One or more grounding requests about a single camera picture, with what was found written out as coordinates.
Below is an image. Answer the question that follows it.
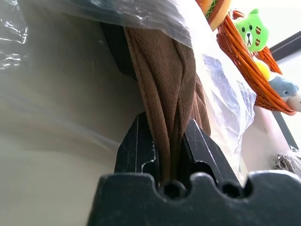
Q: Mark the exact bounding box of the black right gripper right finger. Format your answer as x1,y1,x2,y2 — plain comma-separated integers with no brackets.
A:
181,117,243,187

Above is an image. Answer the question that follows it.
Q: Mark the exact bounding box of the blue plush dolphin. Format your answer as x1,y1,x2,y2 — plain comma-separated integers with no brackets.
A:
268,74,301,109

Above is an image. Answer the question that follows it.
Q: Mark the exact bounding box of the plush hamburger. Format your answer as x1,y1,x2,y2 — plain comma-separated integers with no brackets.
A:
196,0,233,32

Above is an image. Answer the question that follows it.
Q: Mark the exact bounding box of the clear bag under box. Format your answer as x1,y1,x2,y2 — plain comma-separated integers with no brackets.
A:
273,145,301,178

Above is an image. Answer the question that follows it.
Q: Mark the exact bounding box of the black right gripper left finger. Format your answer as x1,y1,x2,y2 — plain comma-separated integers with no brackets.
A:
114,111,161,183

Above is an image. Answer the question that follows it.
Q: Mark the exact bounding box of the yellow plush lemon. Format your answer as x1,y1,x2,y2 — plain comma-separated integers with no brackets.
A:
254,59,271,79

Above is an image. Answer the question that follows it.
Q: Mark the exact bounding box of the brown cloth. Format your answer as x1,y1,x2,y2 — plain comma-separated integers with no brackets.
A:
100,23,212,182

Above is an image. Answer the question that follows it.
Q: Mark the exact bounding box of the green plush bear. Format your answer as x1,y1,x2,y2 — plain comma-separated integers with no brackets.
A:
235,8,270,53

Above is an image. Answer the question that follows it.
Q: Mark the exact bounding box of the orange wicker basket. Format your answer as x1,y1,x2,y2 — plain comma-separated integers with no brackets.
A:
216,9,297,116

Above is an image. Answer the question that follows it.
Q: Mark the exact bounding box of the clear plastic bag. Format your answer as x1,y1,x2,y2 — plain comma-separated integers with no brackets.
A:
0,0,257,181

